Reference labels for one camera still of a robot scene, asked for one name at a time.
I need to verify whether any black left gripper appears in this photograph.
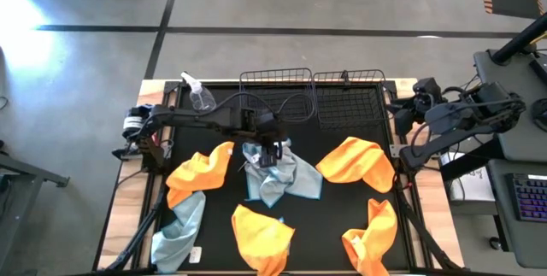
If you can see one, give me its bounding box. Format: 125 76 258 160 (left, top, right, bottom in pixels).
255 113 287 169

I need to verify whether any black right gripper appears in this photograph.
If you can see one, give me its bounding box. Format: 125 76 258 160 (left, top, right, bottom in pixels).
383 103 424 137

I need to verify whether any grey-blue microfiber towel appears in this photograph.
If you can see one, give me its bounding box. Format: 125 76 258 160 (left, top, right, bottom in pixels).
241 138 324 208
150 190 207 274

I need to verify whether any orange microfiber towel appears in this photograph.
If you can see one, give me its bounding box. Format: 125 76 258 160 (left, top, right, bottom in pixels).
231 203 296 276
315 136 397 195
165 140 236 210
340 197 399 276

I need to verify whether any clear plastic spray bottle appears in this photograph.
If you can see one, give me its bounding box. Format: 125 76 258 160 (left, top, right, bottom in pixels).
179 71 217 113

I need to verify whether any black table mat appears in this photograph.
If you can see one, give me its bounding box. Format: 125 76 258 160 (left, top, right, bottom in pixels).
156 81 414 273

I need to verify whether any grey desk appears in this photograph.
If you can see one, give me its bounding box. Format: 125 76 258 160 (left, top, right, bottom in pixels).
473 48 547 157

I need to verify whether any white box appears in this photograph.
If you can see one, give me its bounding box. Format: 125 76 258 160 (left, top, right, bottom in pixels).
439 151 497 203

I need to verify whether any black desk pole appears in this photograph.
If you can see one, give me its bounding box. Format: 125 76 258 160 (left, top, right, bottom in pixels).
490 13 547 66

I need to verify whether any black backlit keyboard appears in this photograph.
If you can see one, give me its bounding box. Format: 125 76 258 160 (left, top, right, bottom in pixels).
506 172 547 222

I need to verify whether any grey metal stand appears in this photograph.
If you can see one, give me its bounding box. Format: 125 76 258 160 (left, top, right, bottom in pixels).
0 151 70 276

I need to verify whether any black wire basket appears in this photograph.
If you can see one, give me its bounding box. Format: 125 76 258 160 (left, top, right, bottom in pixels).
313 68 388 131
238 68 317 124

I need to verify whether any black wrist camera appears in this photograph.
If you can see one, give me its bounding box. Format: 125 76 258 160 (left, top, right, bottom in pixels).
412 77 444 102

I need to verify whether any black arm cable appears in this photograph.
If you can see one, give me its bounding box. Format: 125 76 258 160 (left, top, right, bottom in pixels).
200 91 316 124

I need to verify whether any black frame strut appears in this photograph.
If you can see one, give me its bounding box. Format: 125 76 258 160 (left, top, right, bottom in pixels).
104 177 168 273
395 177 465 273

